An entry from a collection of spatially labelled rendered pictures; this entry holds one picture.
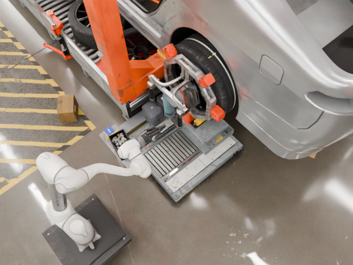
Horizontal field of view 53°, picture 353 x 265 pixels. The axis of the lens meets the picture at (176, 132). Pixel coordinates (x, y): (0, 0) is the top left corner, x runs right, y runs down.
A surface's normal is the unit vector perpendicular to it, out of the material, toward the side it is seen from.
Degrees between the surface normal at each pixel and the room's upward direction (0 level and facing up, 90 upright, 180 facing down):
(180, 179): 0
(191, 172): 0
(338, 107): 14
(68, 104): 0
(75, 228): 8
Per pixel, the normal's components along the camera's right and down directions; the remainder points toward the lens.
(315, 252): -0.03, -0.51
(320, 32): 0.19, -0.26
